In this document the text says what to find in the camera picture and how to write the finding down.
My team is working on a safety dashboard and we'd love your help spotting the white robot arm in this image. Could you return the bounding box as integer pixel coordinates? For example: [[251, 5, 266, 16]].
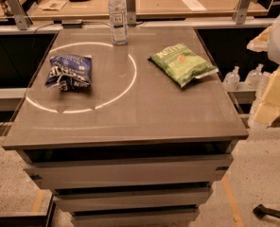
[[247, 15, 280, 129]]

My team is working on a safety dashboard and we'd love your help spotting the green chip bag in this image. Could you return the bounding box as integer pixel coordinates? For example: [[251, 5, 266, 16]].
[[149, 44, 218, 88]]

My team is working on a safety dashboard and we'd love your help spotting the blue chip bag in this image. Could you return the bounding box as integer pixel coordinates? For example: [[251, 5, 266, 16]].
[[45, 54, 92, 91]]

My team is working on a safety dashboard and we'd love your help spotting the clear sanitizer bottle right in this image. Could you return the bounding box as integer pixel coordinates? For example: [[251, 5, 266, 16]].
[[244, 63, 263, 89]]

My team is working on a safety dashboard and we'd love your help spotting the grey drawer cabinet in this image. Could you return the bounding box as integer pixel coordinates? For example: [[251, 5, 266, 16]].
[[4, 26, 248, 227]]

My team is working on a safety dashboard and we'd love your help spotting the tan paper note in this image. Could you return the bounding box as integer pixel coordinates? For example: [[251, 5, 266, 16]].
[[40, 0, 66, 10]]

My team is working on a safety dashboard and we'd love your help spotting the clear plastic water bottle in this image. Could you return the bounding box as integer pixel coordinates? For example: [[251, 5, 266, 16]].
[[108, 0, 128, 45]]

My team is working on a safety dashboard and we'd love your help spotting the clear sanitizer bottle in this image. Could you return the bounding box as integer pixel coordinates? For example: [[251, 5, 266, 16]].
[[223, 66, 240, 92], [244, 63, 263, 89]]

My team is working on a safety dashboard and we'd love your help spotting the black chair base leg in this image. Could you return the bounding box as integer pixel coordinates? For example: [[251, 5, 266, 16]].
[[253, 204, 280, 219]]

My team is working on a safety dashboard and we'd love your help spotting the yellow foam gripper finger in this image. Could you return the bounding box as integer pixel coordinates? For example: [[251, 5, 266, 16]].
[[250, 66, 280, 128]]

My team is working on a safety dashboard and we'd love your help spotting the clear sanitizer bottle left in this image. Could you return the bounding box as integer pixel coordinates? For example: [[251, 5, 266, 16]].
[[223, 66, 240, 92]]

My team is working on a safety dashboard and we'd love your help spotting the metal bracket left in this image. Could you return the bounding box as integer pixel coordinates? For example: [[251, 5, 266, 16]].
[[7, 0, 29, 30]]

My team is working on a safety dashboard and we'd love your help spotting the metal bracket middle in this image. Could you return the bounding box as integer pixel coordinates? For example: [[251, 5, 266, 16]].
[[126, 0, 136, 26]]

